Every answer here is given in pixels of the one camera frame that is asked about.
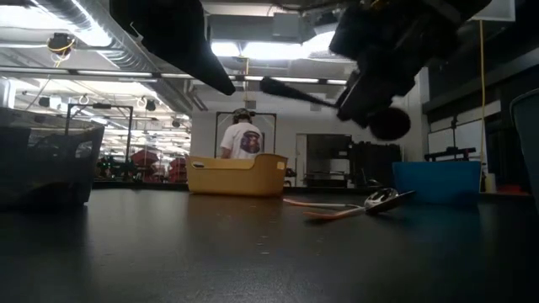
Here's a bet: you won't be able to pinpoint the yellow ceiling cable reel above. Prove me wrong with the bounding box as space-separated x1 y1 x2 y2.
45 32 77 58

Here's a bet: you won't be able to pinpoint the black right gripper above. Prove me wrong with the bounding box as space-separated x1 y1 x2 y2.
330 0 492 128

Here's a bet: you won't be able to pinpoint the black cabinet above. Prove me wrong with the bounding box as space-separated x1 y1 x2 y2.
351 141 403 189

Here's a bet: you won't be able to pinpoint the red storage racks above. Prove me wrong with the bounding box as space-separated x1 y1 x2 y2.
130 147 187 184

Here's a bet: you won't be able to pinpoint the dark blue plastic bin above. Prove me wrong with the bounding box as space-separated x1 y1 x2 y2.
392 161 482 206

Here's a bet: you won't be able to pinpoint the black spoon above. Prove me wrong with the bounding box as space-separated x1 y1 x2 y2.
259 77 412 142

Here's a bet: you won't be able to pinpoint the yellow plastic bin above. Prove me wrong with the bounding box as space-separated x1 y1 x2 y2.
184 153 290 198

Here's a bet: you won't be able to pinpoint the person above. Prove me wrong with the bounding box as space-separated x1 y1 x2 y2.
219 108 265 160

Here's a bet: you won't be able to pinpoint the dark shelving unit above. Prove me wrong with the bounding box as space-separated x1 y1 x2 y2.
306 133 353 189

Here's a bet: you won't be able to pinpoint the long ceiling light bar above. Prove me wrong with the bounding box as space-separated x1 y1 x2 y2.
0 66 350 85

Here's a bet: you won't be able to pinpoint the small white container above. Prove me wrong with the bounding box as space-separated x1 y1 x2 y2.
483 172 498 194

